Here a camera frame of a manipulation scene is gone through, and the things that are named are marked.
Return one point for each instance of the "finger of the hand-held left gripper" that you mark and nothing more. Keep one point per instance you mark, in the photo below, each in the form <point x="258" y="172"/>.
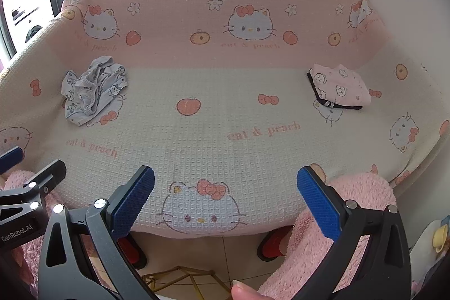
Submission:
<point x="10" y="158"/>
<point x="49" y="175"/>

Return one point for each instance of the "folded pink cartoon garment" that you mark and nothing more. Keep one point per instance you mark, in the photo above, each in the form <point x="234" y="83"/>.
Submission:
<point x="318" y="94"/>

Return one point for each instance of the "pink cat print blanket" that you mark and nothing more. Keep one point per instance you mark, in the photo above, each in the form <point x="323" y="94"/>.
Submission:
<point x="225" y="92"/>

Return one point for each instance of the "red slipper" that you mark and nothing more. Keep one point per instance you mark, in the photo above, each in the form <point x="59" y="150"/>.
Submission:
<point x="135" y="252"/>
<point x="272" y="243"/>

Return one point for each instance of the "folded pink printed garment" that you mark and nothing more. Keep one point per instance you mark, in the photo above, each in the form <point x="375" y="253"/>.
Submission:
<point x="344" y="82"/>

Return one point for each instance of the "yellow toy cup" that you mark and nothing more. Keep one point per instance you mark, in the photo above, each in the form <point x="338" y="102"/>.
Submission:
<point x="440" y="237"/>

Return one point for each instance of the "person's right hand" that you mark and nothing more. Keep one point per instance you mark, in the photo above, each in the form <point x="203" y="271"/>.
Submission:
<point x="246" y="292"/>

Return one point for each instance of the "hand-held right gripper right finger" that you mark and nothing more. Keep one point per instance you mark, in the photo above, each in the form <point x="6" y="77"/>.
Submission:
<point x="318" y="201"/>

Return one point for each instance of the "white blue printed shorts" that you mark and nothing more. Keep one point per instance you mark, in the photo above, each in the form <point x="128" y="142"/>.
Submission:
<point x="88" y="89"/>

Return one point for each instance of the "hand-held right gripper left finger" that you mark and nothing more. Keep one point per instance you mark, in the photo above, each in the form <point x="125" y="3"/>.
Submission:
<point x="135" y="201"/>

